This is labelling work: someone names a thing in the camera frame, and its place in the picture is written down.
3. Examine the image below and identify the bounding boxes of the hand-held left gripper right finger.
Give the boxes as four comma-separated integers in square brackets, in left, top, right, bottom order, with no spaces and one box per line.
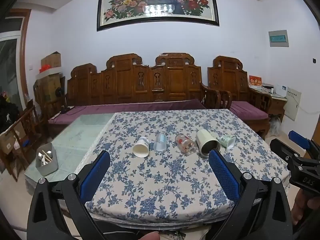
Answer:
[208,149,293,240]

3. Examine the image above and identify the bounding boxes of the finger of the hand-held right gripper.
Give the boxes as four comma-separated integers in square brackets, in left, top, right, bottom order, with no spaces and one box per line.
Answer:
[269,138,304,164]
[288,130,320,157]

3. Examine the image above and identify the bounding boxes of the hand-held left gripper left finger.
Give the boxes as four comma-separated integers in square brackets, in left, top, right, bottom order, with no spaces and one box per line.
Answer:
[26,150,111,240]

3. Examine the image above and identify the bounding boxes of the light green cup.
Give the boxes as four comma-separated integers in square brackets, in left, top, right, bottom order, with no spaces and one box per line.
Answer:
[219,134,236,151]

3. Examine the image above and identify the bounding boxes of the cream cup with metal interior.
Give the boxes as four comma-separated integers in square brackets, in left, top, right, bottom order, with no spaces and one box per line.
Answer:
[195,129,221,159]

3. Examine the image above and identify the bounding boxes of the glass cup with red print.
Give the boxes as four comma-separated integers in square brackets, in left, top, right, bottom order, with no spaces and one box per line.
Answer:
[174,133,196,155]

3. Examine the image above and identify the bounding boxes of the white paper cup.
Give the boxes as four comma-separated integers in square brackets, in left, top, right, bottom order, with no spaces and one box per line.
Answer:
[132,137,150,158]

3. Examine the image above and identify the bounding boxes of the clear plastic cup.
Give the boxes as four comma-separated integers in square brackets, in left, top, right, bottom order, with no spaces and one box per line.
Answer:
[154,133,167,152]

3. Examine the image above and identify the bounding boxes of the person's right hand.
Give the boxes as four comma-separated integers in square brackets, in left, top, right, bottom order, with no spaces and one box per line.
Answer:
[291,189,320,232]

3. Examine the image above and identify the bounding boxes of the person's left hand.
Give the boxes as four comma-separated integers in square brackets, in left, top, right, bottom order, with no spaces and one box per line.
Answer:
[135,231,161,240]

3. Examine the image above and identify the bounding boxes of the clear plastic bag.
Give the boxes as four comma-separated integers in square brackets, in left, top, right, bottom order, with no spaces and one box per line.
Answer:
[269,116,282,136]

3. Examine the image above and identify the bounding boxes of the white perforated board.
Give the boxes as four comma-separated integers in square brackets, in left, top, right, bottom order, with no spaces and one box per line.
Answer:
[283,87,302,122]

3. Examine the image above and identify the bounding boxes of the wooden side table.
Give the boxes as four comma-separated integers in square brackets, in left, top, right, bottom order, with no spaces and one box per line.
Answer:
[250,86,288,123]

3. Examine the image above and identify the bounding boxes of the grey cutlery holder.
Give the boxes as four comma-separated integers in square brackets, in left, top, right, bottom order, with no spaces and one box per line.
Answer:
[35,143,58,177]

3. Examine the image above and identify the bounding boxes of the white device box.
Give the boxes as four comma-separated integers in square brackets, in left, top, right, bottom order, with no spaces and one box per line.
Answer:
[273,85,288,98]

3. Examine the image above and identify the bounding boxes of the short purple seat cushion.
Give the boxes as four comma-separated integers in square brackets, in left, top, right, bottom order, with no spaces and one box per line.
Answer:
[229,101,269,122]

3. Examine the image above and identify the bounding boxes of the wooden chopsticks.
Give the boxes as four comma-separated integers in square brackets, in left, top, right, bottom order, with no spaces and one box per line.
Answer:
[37,150,53,162]

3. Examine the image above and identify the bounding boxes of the metal spoon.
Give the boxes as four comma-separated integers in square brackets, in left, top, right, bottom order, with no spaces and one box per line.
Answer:
[38,151,52,165]

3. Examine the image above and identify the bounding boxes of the blue floral tablecloth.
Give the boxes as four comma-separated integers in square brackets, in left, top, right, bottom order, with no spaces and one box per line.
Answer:
[74,109,290,225]

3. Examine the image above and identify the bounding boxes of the long purple seat cushion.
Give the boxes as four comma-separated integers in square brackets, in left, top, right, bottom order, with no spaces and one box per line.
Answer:
[48,99,207,125]

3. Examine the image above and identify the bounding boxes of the red card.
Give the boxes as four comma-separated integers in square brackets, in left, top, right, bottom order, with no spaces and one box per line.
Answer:
[248,75,263,88]

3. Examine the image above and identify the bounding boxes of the carved wooden armchair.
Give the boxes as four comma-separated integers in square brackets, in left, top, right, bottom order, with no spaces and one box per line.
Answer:
[207,56,273,140]

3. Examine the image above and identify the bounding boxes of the wooden chair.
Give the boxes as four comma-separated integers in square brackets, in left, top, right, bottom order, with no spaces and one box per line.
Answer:
[0,104,44,182]

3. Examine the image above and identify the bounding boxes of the black desk fan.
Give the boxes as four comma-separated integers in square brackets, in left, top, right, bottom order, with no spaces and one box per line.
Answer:
[55,87,73,115]

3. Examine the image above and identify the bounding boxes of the flat cardboard box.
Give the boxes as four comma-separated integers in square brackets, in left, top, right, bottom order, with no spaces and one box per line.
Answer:
[0,129,22,156]

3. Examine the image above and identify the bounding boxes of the large cardboard box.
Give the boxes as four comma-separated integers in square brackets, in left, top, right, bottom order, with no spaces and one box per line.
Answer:
[33,72,66,107]

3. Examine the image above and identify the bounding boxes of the carved wooden sofa bench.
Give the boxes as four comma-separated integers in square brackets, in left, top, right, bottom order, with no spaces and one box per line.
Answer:
[47,53,222,137]

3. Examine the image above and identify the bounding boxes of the black bag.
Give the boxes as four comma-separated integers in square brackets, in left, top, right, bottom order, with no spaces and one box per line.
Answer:
[0,95,20,131]

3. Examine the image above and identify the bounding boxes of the small cardboard box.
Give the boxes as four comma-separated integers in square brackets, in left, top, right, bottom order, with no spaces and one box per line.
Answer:
[41,52,62,68]

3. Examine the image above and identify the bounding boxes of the framed peacock flower painting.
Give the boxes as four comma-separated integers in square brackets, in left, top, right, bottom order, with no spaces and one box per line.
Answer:
[96,0,220,32]

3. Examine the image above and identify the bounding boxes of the grey wall panel box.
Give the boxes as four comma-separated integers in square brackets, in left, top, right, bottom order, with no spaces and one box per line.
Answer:
[268,30,289,48]

